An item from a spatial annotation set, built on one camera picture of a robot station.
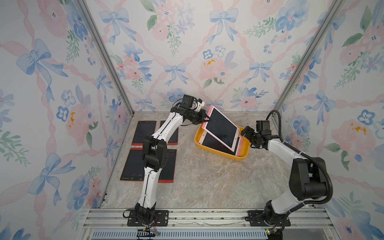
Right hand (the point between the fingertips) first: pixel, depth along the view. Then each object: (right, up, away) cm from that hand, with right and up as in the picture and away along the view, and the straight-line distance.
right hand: (245, 129), depth 97 cm
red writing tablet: (-48, -8, +6) cm, 49 cm away
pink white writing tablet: (-16, 0, -1) cm, 16 cm away
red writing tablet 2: (-50, -28, -6) cm, 57 cm away
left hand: (-23, +6, -9) cm, 25 cm away
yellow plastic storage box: (-1, -14, 0) cm, 14 cm away
